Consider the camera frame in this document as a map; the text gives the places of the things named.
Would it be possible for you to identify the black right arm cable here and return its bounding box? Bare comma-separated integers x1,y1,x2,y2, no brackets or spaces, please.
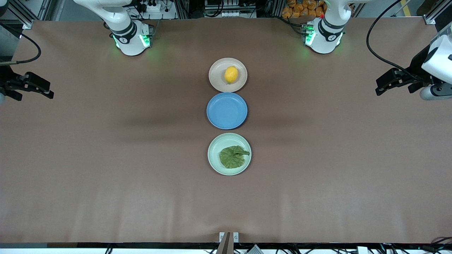
0,22,42,66

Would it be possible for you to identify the green lettuce leaf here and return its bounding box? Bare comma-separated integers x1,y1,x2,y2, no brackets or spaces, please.
219,145,250,169

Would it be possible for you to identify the camera mounting post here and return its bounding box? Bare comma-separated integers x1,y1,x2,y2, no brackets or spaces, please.
216,232,239,254

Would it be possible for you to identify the aluminium frame profile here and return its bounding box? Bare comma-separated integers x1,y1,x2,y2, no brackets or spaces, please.
176,0,191,20
264,0,283,17
424,0,452,25
5,0,53,29

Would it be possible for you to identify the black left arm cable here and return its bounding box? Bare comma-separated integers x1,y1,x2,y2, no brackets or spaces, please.
366,0,429,85

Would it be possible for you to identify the brown table cover sheet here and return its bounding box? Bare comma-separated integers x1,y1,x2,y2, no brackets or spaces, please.
0,18,452,244

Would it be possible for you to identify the beige round plate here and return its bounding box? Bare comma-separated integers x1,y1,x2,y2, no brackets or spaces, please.
209,58,248,93

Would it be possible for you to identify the pale green round plate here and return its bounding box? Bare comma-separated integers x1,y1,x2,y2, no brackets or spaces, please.
208,133,252,176

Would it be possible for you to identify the bag of orange items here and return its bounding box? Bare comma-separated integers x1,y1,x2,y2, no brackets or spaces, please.
281,0,327,19

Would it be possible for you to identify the blue round plate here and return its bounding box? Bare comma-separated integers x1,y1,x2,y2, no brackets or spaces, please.
207,92,248,130

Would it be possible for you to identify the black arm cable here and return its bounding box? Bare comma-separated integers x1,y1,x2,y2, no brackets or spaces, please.
0,22,42,66
366,0,429,85

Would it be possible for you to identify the yellow lemon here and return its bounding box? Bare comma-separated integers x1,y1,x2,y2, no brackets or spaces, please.
224,66,239,84

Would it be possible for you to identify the white power strip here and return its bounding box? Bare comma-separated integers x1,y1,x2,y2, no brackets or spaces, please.
139,0,166,13

